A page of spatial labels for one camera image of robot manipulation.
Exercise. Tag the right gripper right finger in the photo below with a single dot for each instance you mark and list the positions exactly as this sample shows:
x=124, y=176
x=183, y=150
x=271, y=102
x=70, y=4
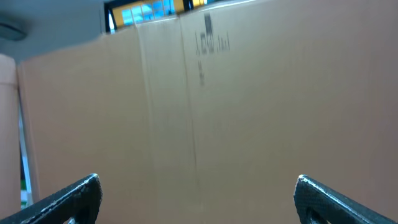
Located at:
x=317, y=203

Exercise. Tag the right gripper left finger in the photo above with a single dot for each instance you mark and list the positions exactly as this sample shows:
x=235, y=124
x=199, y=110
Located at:
x=77, y=203

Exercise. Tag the brown cardboard backdrop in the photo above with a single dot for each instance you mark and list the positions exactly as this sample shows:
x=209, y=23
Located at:
x=210, y=117

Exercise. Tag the yellow framed window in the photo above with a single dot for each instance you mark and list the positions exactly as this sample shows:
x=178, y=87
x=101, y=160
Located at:
x=123, y=13

